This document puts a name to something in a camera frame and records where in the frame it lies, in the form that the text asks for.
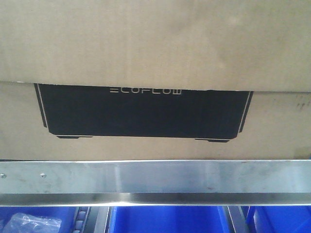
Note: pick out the brown EcoFlow cardboard box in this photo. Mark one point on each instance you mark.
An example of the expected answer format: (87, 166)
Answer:
(155, 79)

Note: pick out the middle blue storage bin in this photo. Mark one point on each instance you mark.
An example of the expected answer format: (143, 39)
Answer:
(168, 219)

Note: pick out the blue storage bin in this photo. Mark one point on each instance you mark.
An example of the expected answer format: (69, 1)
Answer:
(168, 219)
(278, 219)
(66, 214)

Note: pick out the grey roller track left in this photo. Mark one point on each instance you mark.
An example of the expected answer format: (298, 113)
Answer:
(92, 220)

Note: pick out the grey roller track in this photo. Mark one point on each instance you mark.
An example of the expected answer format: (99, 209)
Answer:
(92, 220)
(236, 220)

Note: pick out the left blue storage bin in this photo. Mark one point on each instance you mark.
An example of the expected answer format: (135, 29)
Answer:
(66, 214)

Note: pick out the grey roller track right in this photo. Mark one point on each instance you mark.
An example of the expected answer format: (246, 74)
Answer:
(236, 220)

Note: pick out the right blue storage bin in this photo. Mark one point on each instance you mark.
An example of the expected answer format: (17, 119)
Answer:
(278, 219)

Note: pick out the clear crumpled plastic bag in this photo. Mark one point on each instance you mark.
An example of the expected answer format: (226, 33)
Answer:
(26, 223)

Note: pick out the steel shelf front rail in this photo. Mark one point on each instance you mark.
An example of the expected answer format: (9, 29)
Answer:
(159, 182)

